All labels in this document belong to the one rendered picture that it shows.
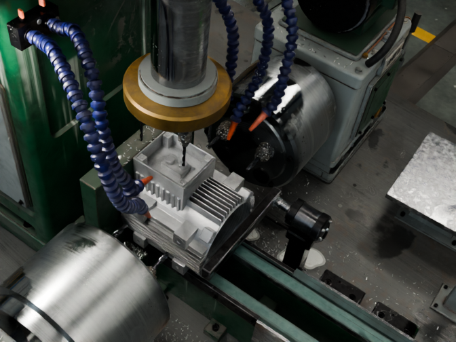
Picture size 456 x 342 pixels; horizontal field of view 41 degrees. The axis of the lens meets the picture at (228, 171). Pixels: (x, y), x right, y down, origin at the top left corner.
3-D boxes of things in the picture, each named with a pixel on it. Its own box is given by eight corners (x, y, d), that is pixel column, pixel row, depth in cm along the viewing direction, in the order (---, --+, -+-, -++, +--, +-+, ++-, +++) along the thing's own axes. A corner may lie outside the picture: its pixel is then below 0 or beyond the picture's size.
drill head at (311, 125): (177, 175, 143) (180, 95, 124) (271, 86, 166) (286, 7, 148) (267, 230, 135) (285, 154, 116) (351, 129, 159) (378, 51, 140)
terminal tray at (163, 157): (132, 182, 120) (131, 158, 114) (167, 152, 126) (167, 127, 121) (180, 214, 116) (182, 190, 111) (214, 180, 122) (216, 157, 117)
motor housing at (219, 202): (121, 241, 129) (117, 184, 115) (177, 187, 140) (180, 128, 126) (197, 293, 123) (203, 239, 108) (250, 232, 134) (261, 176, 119)
